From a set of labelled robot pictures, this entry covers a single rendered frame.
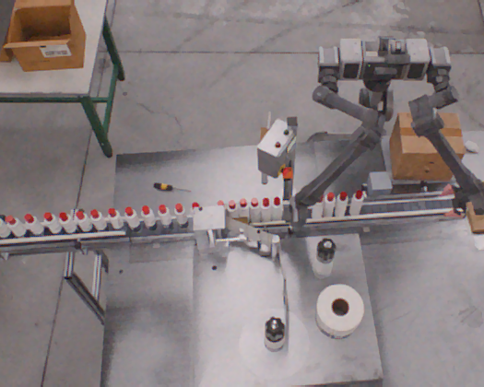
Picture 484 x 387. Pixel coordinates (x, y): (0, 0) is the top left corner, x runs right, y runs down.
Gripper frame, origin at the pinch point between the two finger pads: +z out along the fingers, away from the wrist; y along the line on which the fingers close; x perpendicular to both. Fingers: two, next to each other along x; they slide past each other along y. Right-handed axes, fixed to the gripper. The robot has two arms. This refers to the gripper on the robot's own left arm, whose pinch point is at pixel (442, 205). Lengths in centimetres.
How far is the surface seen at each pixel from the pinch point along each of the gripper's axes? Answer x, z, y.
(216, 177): -59, 93, -35
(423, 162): 9.1, 12.2, -30.8
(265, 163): -74, 34, -11
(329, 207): -27, 44, -8
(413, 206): 14.8, 26.2, -13.7
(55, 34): -133, 160, -138
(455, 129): 15.6, -4.9, -44.1
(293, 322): -35, 64, 43
